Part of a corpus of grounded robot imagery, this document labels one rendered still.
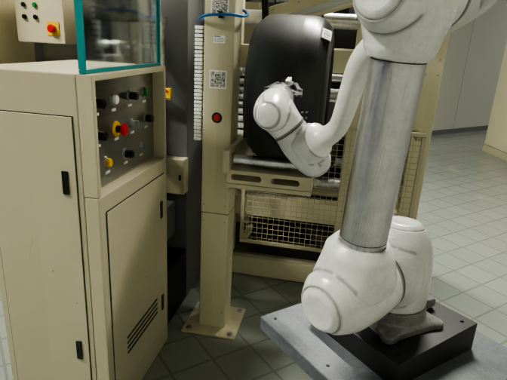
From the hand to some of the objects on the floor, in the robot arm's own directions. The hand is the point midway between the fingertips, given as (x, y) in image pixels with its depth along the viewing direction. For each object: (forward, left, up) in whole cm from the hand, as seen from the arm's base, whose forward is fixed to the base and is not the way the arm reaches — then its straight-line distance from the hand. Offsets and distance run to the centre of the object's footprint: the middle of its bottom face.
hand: (288, 83), depth 159 cm
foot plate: (+49, +14, -123) cm, 133 cm away
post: (+49, +15, -123) cm, 133 cm away
